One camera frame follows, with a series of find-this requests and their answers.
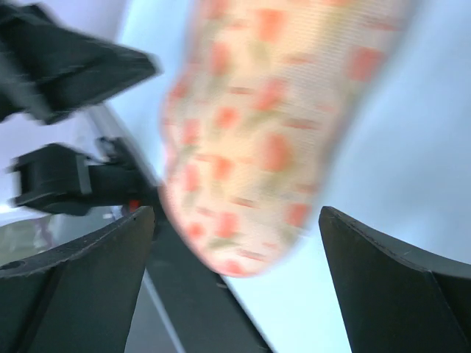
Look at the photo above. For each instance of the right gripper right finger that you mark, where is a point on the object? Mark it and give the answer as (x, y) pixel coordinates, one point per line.
(395, 297)

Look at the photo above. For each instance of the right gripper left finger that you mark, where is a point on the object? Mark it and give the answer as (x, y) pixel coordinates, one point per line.
(80, 296)

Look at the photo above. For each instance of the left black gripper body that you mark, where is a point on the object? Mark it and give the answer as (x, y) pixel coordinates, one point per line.
(49, 71)

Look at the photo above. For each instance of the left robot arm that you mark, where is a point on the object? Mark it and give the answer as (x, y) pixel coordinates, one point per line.
(58, 179)

